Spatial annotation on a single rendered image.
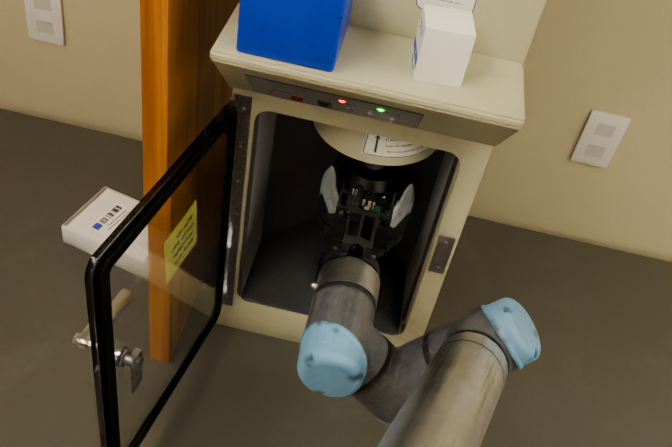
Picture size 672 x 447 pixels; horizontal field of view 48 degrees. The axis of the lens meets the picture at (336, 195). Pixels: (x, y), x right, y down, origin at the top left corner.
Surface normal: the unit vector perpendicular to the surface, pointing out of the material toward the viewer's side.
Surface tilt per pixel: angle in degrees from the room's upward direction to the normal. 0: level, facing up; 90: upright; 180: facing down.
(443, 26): 0
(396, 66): 0
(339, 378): 90
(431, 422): 24
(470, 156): 90
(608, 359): 0
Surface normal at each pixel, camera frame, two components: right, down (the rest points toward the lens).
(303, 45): -0.17, 0.64
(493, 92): 0.15, -0.74
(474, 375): 0.48, -0.78
